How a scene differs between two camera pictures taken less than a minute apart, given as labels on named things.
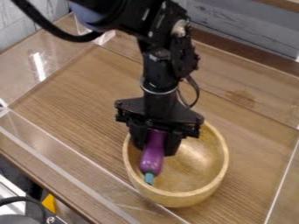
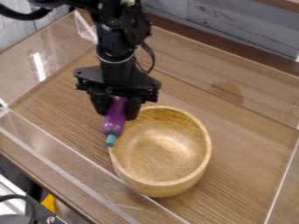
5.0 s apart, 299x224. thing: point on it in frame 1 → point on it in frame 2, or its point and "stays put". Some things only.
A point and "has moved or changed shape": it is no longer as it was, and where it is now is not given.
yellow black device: x=41 y=208 stays put
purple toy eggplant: x=152 y=157 → x=115 y=120
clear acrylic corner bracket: x=83 y=29 stays put
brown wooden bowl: x=189 y=176 has moved or changed shape
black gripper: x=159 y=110 → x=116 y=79
